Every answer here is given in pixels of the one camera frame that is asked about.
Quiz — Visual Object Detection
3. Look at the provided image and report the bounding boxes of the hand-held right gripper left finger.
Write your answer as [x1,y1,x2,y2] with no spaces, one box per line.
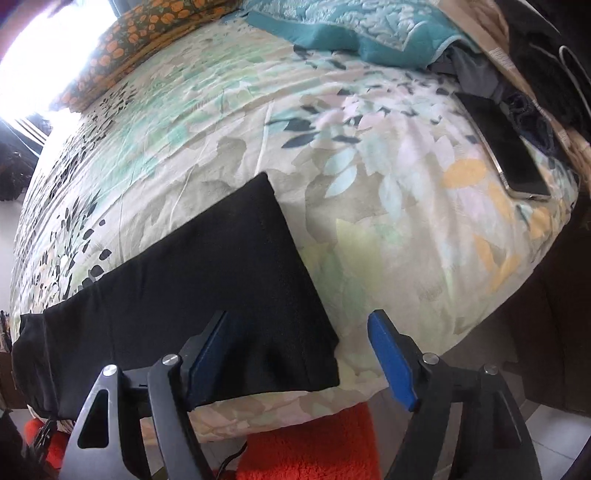
[58,310,229,480]

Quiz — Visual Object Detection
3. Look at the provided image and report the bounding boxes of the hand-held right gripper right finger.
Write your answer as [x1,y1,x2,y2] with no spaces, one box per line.
[367,309,543,480]

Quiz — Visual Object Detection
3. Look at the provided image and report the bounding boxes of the black pants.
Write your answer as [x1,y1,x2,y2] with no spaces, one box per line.
[10,172,340,421]

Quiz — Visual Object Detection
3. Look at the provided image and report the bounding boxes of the orange fluffy rug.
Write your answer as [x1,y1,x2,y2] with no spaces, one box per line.
[25,401,384,480]

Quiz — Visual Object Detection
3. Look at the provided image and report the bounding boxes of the floral bed sheet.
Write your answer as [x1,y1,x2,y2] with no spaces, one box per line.
[9,18,580,444]

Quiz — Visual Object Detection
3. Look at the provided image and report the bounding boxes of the black smartphone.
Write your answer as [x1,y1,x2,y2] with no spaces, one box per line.
[455,91,552,201]

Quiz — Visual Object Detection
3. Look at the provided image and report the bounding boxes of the dark blue cloth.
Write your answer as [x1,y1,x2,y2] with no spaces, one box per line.
[501,92,573,162]

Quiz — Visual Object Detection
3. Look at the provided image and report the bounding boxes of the grey cloth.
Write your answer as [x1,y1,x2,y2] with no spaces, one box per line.
[429,44,509,104]

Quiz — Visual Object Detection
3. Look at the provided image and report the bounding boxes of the teal patterned pillow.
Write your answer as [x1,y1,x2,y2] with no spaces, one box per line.
[247,0,472,70]

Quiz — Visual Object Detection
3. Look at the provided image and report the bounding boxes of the orange flower print pillow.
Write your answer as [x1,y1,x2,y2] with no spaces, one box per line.
[58,0,241,112]

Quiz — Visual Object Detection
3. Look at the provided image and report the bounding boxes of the black cloth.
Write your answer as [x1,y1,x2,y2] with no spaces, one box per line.
[503,0,591,134]

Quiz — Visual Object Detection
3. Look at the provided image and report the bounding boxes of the black cable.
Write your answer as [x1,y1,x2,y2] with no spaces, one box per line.
[217,440,250,480]

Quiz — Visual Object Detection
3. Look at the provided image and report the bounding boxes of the white cable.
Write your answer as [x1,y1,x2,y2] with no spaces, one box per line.
[526,44,591,107]

